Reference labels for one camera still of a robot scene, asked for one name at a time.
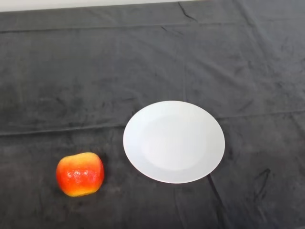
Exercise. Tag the red and yellow apple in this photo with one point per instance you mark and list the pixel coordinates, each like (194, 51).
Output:
(79, 175)

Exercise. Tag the round white plate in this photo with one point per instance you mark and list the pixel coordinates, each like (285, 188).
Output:
(174, 143)

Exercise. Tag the black velvet cloth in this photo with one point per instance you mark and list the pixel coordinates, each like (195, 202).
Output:
(95, 71)

